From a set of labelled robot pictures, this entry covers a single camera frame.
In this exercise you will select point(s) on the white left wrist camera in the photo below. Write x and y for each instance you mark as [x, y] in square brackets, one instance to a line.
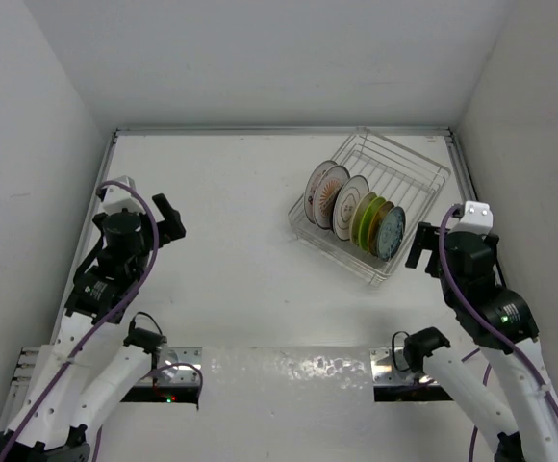
[118, 195]

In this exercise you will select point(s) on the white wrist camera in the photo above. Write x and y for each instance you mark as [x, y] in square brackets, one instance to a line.
[475, 217]
[118, 195]

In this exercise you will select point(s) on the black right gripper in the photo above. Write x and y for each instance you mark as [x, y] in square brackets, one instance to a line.
[425, 237]

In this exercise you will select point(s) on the blue patterned plate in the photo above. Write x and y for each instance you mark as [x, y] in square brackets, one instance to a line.
[390, 234]

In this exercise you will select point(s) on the white plate black rings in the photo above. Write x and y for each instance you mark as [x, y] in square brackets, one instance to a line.
[348, 207]

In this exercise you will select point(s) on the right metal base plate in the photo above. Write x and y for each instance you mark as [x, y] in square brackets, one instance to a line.
[390, 370]

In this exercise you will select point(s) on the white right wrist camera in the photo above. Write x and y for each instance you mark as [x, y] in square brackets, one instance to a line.
[475, 217]

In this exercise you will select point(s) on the metal base plate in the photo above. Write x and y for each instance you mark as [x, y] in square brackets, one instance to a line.
[179, 367]
[390, 370]

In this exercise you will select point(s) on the cream beige plate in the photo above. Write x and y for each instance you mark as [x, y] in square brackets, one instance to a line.
[357, 216]

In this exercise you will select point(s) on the yellow patterned plate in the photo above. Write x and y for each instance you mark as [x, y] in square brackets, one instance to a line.
[375, 226]

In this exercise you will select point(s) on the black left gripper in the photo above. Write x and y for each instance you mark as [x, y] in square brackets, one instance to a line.
[168, 215]

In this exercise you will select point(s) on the lime green plate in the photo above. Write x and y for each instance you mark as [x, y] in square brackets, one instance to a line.
[367, 218]

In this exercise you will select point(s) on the white plate orange sunburst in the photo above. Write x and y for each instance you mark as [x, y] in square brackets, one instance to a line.
[326, 194]

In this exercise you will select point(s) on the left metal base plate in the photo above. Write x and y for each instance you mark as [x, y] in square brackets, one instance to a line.
[179, 367]

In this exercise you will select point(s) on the white plate red green text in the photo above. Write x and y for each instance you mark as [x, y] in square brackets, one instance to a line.
[311, 187]

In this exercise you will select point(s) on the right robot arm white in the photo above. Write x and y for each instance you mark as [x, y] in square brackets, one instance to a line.
[523, 426]

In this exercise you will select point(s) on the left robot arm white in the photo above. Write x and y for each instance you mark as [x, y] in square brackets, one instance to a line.
[63, 411]

